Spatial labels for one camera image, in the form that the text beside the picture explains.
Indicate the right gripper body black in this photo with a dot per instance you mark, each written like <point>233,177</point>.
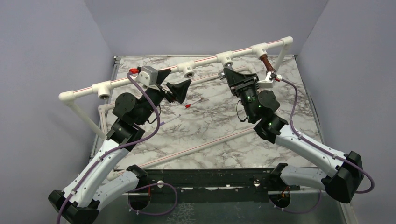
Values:
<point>252,87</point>

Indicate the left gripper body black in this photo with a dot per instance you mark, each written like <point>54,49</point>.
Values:
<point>157,96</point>

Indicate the chrome metal faucet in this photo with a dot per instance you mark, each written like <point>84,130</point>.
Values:
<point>221,75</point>

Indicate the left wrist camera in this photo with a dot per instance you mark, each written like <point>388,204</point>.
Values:
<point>146,75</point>

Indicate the white PVC pipe frame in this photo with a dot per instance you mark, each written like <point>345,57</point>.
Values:
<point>186,68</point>

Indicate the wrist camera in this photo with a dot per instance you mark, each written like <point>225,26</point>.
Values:
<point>269,81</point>
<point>146,75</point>

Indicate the white purple marker pen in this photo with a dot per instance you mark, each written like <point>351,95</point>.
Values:
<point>170,119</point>

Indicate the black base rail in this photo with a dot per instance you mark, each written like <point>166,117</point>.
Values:
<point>208,186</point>

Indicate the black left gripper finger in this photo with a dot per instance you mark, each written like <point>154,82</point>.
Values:
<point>161,75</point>
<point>178,91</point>

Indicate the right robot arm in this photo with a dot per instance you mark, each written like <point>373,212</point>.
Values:
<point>337,173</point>

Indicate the white red marker pen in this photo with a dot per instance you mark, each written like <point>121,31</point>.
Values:
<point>192,103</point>

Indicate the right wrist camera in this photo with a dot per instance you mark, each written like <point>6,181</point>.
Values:
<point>269,81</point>

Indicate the brown plastic faucet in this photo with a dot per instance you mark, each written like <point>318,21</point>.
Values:
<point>267,64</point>

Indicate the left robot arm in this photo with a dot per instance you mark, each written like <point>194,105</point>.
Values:
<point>137,121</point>

